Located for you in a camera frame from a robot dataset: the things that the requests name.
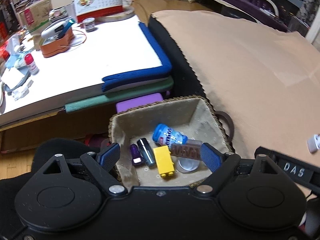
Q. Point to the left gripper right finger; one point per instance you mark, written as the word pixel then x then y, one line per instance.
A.
pixel 222 167

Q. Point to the white travel plug adapter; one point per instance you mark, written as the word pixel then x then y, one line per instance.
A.
pixel 314 143

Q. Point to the round metal tin lid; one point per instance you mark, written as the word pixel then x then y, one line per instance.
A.
pixel 186 165

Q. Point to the brown leather organizer tray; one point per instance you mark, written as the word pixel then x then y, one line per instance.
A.
pixel 51 46

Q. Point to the purple small toy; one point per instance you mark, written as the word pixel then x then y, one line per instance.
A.
pixel 137 158

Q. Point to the blue folded mat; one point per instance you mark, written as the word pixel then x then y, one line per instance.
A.
pixel 135 76

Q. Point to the green folded mat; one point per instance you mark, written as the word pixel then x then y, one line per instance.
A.
pixel 122 95

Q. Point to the purple box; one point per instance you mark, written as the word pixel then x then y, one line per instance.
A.
pixel 139 101

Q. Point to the purple sofa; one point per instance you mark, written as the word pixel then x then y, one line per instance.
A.
pixel 259 11

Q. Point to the beige blanket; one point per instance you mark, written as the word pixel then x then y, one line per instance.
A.
pixel 265 79

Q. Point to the black cylindrical battery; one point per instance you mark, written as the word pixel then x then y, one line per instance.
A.
pixel 146 152

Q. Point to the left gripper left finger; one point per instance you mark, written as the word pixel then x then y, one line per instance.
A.
pixel 99 168

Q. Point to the brown hair claw clip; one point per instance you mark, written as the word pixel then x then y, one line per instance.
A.
pixel 189 150

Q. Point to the cardboard box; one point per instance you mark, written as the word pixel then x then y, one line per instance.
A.
pixel 36 16

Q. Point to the red-capped white bottle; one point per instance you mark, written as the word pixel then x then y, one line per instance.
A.
pixel 30 63

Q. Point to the yellow toy brick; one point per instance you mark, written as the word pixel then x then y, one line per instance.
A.
pixel 164 163

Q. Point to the small grey jar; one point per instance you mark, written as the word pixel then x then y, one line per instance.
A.
pixel 89 24

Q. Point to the blue mint bottle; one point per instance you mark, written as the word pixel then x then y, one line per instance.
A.
pixel 166 136

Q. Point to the desk calendar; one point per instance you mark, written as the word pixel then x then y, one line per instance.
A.
pixel 96 8

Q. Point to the woven fabric-lined basket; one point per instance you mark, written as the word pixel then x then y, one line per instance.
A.
pixel 165 123

